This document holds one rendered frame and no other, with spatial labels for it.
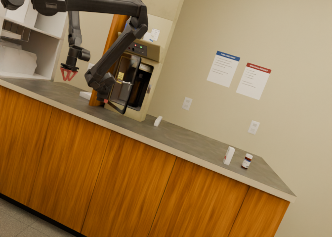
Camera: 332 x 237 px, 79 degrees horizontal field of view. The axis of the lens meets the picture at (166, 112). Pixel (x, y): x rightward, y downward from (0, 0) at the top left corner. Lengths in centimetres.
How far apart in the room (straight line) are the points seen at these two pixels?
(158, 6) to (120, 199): 136
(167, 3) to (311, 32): 120
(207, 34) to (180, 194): 135
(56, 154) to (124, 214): 63
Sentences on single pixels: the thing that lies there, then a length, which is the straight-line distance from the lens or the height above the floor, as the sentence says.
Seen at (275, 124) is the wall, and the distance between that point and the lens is 200.
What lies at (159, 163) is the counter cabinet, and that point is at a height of 81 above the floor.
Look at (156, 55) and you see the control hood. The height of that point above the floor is 144.
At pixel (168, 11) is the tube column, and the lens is 159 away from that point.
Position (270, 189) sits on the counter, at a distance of 132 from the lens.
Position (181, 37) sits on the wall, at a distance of 196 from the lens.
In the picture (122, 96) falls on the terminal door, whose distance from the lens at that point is 141.
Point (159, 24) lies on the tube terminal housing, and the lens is 157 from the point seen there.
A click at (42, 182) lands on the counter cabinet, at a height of 33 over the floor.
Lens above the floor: 130
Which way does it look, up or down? 9 degrees down
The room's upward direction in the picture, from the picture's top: 19 degrees clockwise
